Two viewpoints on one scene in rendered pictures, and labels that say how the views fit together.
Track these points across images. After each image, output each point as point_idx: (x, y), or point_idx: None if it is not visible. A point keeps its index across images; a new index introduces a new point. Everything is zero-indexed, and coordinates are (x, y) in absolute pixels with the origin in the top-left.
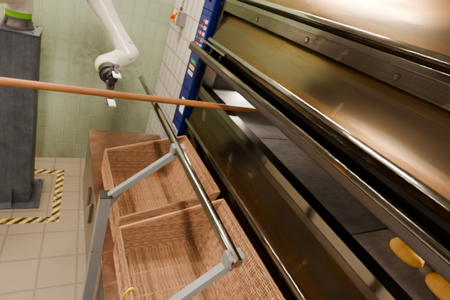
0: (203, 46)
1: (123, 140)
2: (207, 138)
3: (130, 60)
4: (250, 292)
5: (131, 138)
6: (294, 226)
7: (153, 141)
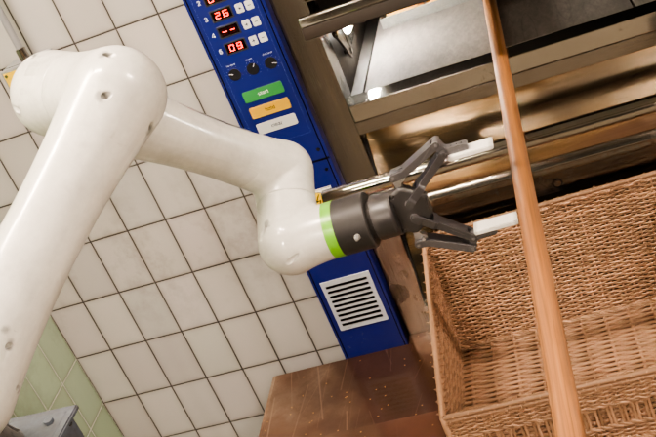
0: (275, 27)
1: None
2: None
3: (313, 169)
4: None
5: (292, 434)
6: None
7: (431, 304)
